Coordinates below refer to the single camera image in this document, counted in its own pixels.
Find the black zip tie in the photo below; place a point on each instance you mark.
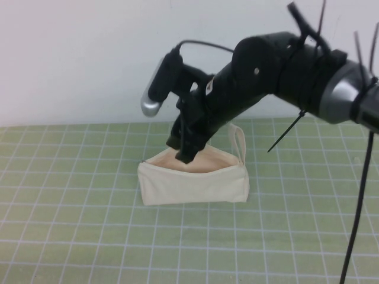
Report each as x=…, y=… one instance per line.
x=359, y=56
x=321, y=17
x=285, y=133

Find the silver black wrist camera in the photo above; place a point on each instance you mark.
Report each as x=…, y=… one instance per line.
x=157, y=94

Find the cream fabric pencil case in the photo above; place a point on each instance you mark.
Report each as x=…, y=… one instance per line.
x=192, y=186

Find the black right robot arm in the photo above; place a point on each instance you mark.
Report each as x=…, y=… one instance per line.
x=260, y=68

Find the green grid cutting mat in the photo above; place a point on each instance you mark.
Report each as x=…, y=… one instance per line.
x=89, y=236

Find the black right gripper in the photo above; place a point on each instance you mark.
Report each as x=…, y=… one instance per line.
x=204, y=115

